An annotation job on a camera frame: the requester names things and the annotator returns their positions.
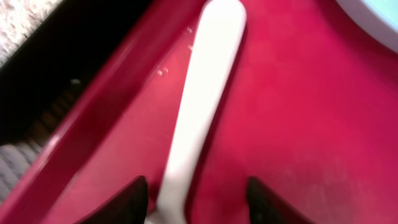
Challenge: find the black food waste tray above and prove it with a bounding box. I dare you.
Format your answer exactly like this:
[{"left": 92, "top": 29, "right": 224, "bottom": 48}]
[{"left": 0, "top": 0, "right": 153, "bottom": 144}]

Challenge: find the light blue plate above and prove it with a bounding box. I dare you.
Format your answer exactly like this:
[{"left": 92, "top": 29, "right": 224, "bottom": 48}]
[{"left": 336, "top": 0, "right": 397, "bottom": 53}]

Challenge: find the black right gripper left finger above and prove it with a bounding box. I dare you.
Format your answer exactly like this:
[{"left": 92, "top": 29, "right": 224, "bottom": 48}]
[{"left": 77, "top": 175, "right": 149, "bottom": 224}]

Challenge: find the red serving tray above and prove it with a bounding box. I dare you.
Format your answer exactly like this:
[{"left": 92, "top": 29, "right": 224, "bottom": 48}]
[{"left": 1, "top": 0, "right": 397, "bottom": 223}]

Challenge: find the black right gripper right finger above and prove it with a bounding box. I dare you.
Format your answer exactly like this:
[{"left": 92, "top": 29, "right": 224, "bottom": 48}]
[{"left": 247, "top": 176, "right": 313, "bottom": 224}]

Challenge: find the white plastic fork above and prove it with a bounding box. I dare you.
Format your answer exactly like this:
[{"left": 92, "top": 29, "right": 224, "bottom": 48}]
[{"left": 145, "top": 0, "right": 247, "bottom": 224}]

